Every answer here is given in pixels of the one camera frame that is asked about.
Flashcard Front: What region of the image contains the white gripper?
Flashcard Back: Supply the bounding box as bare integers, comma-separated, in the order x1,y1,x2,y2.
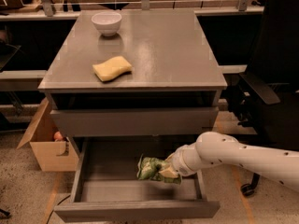
159,144,200,178

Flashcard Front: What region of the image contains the green jalapeno chip bag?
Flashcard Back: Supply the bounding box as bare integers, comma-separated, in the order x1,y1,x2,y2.
136,156,182,185

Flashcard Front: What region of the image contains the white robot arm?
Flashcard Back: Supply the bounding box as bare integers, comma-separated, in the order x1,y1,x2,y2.
166,132,299,191

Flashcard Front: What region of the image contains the open grey middle drawer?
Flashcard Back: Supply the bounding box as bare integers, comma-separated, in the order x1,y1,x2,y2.
54,135,220,223

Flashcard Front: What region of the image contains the grey drawer cabinet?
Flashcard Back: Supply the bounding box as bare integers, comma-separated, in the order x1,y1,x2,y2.
37,8,228,142

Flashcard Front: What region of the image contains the closed grey top drawer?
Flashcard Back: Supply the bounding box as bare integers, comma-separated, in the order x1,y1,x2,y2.
50,107,219,137

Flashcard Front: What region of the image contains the yellow sponge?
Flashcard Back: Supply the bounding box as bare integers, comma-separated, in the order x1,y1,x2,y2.
93,56,133,82

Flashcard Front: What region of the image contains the red object in box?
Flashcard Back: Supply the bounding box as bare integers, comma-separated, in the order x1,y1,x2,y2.
53,132,64,141

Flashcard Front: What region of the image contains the open cardboard box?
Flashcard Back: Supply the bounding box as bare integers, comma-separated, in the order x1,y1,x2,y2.
17,98,78,172

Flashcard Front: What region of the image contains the black office chair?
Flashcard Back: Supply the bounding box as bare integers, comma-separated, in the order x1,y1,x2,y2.
223,0,299,196

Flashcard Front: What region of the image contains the white ceramic bowl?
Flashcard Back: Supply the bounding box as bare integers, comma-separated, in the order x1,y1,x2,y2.
92,11,122,36

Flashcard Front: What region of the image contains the black floor cable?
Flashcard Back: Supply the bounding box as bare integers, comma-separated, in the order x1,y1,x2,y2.
46,193,72,224

